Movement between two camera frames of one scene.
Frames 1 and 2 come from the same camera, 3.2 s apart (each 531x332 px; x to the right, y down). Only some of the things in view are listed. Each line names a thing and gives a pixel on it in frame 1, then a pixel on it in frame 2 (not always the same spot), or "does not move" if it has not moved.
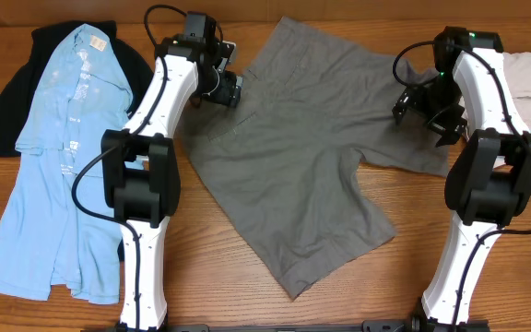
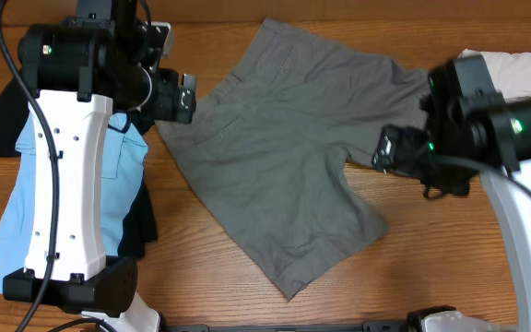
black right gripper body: (439, 102) to (417, 161)
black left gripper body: (220, 85) to (165, 99)
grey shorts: (280, 158) does not move
